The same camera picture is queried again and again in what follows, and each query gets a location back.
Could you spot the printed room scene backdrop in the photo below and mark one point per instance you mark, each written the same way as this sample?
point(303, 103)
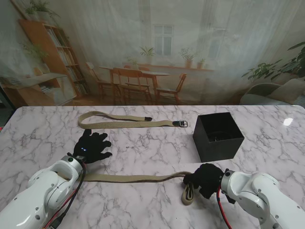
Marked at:
point(152, 35)

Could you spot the beige woven belt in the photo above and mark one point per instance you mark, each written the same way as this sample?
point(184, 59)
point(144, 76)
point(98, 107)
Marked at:
point(133, 178)

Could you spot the black square storage box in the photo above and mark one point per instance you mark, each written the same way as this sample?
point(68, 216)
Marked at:
point(219, 150)

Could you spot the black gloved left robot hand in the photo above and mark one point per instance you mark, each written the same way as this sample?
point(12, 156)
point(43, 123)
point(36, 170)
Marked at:
point(93, 149)

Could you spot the beige woven belt looped end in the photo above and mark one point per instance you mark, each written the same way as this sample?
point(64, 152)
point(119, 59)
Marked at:
point(143, 124)

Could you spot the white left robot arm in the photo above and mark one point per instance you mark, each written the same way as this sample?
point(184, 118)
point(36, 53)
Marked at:
point(40, 193)

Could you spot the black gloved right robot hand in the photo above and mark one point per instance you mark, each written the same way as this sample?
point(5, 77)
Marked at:
point(207, 179)

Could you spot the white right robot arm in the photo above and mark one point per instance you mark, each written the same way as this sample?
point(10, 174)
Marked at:
point(262, 198)

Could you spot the black woven belt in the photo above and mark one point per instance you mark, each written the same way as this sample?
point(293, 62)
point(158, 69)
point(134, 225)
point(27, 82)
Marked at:
point(220, 136)

